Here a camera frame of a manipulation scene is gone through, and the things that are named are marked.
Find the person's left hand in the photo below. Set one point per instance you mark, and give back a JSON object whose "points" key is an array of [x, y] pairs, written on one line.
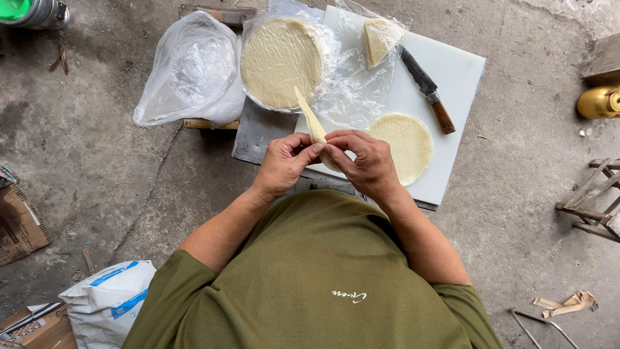
{"points": [[278, 167]]}

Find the person's right hand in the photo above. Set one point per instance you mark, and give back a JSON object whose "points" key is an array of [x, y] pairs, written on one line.
{"points": [[370, 167]]}

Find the pale dough wrapper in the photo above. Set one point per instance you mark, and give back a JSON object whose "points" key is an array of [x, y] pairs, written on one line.
{"points": [[312, 123]]}

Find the grey metal sheet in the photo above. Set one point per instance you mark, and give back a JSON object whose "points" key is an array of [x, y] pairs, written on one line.
{"points": [[261, 133]]}

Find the bare round wrapper stack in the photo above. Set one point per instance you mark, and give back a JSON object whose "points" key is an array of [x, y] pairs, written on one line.
{"points": [[407, 145]]}

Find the clear plastic wrap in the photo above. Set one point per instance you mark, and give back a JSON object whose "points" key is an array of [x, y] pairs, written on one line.
{"points": [[349, 92]]}

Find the low wooden bench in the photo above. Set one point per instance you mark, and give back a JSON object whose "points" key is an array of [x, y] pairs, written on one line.
{"points": [[213, 124]]}

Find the round wrapper stack in plastic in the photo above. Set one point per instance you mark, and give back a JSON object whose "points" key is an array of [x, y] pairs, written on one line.
{"points": [[281, 63]]}

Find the person's olive green shirt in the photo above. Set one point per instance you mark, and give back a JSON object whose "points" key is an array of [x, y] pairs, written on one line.
{"points": [[315, 281]]}

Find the white plastic cutting board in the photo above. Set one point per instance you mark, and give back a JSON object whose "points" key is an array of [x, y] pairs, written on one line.
{"points": [[455, 77]]}

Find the wedge-shaped wrapper stack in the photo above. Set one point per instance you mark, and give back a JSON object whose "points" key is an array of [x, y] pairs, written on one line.
{"points": [[380, 41]]}

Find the white translucent plastic bag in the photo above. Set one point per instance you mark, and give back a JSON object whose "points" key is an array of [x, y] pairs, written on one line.
{"points": [[193, 72]]}

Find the small flat wooden stick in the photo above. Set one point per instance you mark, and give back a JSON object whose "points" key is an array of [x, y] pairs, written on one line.
{"points": [[88, 261]]}

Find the white and blue sack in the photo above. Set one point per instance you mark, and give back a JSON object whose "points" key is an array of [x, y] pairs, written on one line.
{"points": [[109, 300]]}

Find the weathered wooden stool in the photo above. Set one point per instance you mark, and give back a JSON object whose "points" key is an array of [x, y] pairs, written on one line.
{"points": [[593, 208]]}

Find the golden bottle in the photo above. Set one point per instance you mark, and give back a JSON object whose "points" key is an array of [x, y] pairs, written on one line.
{"points": [[598, 102]]}

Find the dark wood splinter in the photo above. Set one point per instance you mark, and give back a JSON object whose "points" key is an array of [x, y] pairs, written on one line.
{"points": [[63, 56]]}

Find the crumpled beige paper scrap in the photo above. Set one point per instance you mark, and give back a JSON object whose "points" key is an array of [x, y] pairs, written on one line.
{"points": [[571, 304]]}

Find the grey wooden block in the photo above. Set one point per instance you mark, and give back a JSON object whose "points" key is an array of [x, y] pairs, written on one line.
{"points": [[605, 60]]}

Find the brown cardboard box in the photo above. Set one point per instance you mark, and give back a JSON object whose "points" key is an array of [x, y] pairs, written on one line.
{"points": [[19, 228]]}

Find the patterned cloth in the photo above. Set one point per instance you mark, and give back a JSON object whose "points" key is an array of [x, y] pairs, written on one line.
{"points": [[6, 175]]}

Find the metal canister with green lid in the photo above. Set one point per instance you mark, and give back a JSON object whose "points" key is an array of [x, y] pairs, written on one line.
{"points": [[34, 12]]}

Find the printed cardboard box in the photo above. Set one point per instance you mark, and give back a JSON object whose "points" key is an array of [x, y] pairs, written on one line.
{"points": [[38, 332]]}

